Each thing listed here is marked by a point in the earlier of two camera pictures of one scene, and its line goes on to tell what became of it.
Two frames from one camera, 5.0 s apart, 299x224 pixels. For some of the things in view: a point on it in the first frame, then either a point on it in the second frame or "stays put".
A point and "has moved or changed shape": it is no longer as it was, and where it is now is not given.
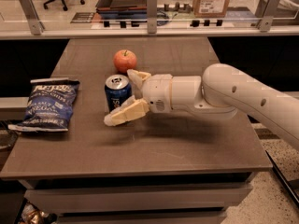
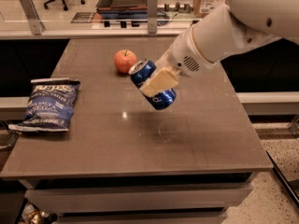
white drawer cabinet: x=137 y=201 stays put
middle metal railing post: x=151 y=11 stays put
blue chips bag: x=50 y=105 stays put
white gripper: x=158 y=91 -> x=183 y=55
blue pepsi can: x=118 y=89 has moved or changed shape
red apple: x=124 y=60 stays put
